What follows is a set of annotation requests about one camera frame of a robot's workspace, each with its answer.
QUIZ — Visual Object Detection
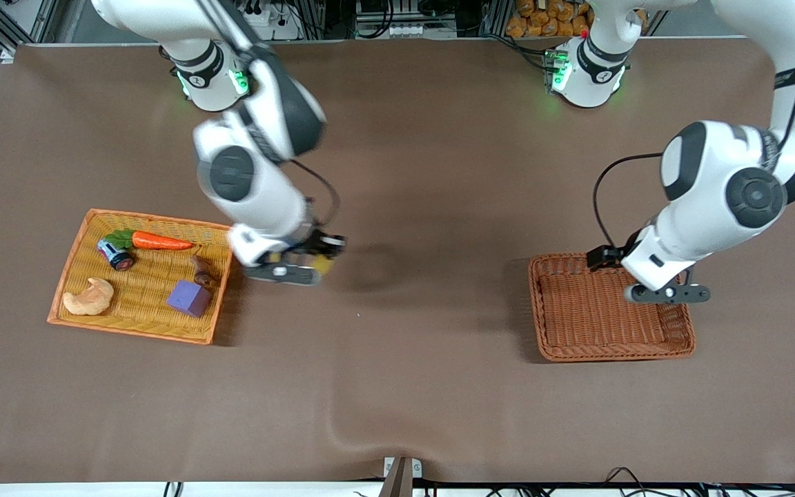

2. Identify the brown wicker basket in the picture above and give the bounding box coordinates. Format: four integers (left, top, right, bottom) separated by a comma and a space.
528, 251, 696, 362

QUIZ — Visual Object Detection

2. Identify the small brown figurine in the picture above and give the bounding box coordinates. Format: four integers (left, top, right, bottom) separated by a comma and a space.
189, 255, 222, 286

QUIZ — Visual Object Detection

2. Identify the purple cube block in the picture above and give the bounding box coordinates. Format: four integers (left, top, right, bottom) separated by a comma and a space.
166, 279, 213, 318

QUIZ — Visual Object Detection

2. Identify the orange toy carrot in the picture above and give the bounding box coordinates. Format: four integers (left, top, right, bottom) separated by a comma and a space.
106, 229, 194, 251

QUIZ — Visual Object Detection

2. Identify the small blue can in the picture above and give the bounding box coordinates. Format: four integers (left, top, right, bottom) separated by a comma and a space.
97, 238, 135, 271

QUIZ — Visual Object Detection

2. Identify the white socket box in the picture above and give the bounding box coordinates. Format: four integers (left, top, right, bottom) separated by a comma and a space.
242, 6, 303, 41

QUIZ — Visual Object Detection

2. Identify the orange yellow woven tray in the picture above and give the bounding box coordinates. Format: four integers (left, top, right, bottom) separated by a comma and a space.
47, 208, 235, 345

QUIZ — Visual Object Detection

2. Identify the toy croissant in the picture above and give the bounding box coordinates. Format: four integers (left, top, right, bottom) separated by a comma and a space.
63, 277, 115, 317

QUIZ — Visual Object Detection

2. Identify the white power strip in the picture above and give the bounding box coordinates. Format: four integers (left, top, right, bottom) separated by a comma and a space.
384, 23, 456, 39

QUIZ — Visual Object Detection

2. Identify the bag of orange snacks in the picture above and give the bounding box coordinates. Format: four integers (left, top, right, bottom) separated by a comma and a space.
505, 0, 596, 39

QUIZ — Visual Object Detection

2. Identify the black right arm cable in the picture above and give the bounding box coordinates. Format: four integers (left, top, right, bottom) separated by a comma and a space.
290, 159, 342, 230

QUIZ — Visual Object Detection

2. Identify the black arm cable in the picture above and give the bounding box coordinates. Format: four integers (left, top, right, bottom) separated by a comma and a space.
290, 159, 342, 230
591, 153, 665, 251

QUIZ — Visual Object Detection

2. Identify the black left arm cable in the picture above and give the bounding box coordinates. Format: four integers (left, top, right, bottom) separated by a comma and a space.
591, 153, 665, 251

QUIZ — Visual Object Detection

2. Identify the metal table edge bracket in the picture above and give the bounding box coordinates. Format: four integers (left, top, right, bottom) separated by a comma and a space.
378, 456, 424, 497

